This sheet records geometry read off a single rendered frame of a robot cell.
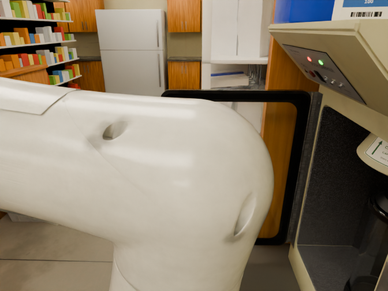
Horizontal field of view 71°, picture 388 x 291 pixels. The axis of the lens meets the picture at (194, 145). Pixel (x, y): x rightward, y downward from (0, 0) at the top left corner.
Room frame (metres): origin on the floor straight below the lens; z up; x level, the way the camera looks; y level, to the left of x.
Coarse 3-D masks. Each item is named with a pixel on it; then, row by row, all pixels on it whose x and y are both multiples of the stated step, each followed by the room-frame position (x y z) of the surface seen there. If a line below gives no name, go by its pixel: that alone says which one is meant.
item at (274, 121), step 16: (240, 112) 0.54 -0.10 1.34; (256, 112) 0.54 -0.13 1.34; (272, 112) 0.54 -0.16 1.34; (288, 112) 0.54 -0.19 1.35; (256, 128) 0.54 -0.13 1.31; (272, 128) 0.54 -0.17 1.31; (288, 128) 0.54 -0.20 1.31; (272, 144) 0.54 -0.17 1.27; (288, 144) 0.54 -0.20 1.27; (272, 160) 0.54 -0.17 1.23; (288, 160) 0.54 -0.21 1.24; (272, 208) 0.54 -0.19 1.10; (272, 224) 0.54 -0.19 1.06
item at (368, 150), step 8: (368, 136) 0.40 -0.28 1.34; (376, 136) 0.38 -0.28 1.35; (360, 144) 0.41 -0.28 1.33; (368, 144) 0.38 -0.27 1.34; (376, 144) 0.37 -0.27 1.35; (384, 144) 0.36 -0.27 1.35; (360, 152) 0.39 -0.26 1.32; (368, 152) 0.37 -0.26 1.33; (376, 152) 0.36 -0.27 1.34; (384, 152) 0.35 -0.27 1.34; (368, 160) 0.36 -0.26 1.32; (376, 160) 0.35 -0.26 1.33; (384, 160) 0.34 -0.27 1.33; (376, 168) 0.34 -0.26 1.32; (384, 168) 0.33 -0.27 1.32
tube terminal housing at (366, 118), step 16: (336, 96) 0.47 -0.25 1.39; (320, 112) 0.52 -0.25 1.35; (352, 112) 0.41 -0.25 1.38; (368, 112) 0.37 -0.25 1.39; (368, 128) 0.36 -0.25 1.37; (384, 128) 0.33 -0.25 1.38; (304, 192) 0.52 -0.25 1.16; (288, 256) 0.54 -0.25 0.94; (304, 272) 0.45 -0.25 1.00; (304, 288) 0.43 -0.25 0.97
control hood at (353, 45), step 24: (288, 24) 0.43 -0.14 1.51; (312, 24) 0.33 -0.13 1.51; (336, 24) 0.27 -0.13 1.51; (360, 24) 0.23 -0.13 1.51; (384, 24) 0.23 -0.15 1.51; (312, 48) 0.37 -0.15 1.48; (336, 48) 0.29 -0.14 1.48; (360, 48) 0.24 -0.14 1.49; (384, 48) 0.23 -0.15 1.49; (360, 72) 0.28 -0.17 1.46; (384, 72) 0.23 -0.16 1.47; (384, 96) 0.26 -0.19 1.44
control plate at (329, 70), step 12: (288, 48) 0.50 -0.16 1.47; (300, 48) 0.42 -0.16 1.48; (300, 60) 0.48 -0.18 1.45; (312, 60) 0.40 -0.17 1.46; (324, 60) 0.35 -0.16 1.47; (324, 72) 0.39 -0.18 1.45; (336, 72) 0.34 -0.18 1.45; (324, 84) 0.44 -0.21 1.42; (336, 84) 0.38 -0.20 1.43; (348, 84) 0.33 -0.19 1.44; (360, 96) 0.33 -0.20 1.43
